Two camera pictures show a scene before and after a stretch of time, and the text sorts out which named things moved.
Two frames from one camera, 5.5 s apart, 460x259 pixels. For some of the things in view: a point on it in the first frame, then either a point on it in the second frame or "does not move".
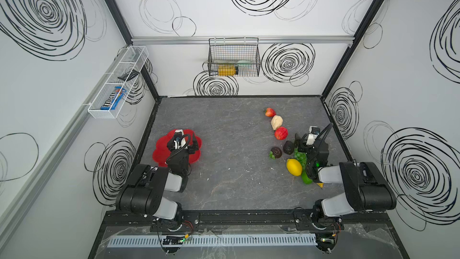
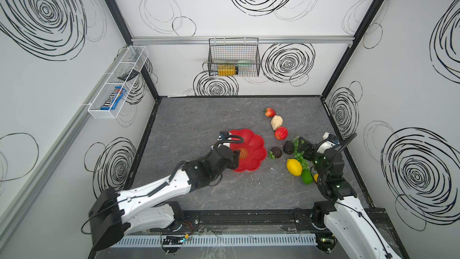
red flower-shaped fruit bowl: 162,154 -> 253,151
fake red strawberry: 269,112 does not move
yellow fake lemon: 294,166 does not move
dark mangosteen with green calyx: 275,152 does not move
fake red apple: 281,133 does not move
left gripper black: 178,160 -> 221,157
